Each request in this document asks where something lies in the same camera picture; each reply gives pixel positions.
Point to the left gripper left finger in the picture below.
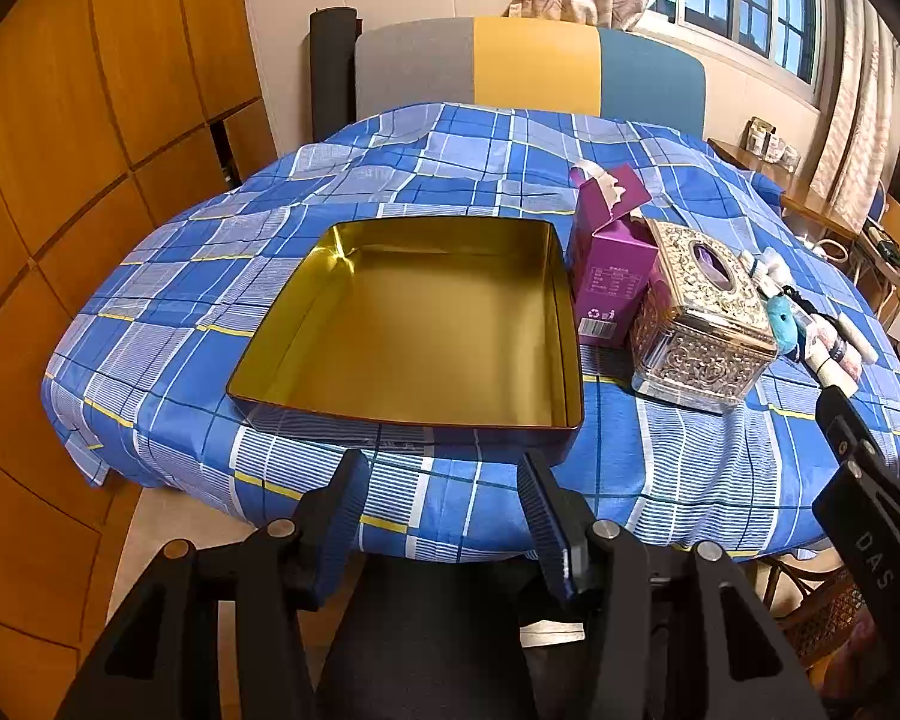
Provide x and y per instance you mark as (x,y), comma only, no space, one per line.
(327,520)

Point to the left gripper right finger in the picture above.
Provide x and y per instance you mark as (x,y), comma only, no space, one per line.
(559,521)

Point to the blue plush toy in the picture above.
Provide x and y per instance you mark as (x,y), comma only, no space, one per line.
(782,323)

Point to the white knitted sock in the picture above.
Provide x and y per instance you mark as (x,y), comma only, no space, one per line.
(768,271)

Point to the gold metal tray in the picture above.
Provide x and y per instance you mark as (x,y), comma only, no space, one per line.
(452,336)

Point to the ornate silver tissue box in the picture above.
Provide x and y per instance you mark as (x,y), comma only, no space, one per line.
(701,337)

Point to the purple cardboard box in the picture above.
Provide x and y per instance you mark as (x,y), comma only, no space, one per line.
(611,251)

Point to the wooden side table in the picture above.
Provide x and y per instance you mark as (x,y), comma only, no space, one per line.
(797,198)

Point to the grey yellow blue headboard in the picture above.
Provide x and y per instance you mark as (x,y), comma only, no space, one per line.
(530,64)

